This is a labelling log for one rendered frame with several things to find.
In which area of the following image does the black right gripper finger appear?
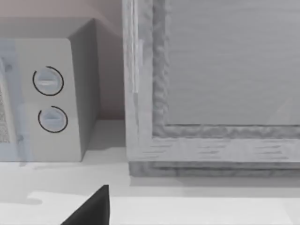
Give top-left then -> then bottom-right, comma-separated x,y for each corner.
60,184 -> 111,225

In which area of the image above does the pale microwave knob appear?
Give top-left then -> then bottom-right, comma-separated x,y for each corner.
32,66 -> 65,97
37,105 -> 68,134

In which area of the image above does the pale microwave oven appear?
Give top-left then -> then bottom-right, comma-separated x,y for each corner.
0,18 -> 99,163

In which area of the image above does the pale blue microwave door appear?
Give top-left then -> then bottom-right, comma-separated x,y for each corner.
0,39 -> 31,163

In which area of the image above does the grey cabinet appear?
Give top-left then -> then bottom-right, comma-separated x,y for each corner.
121,0 -> 300,178

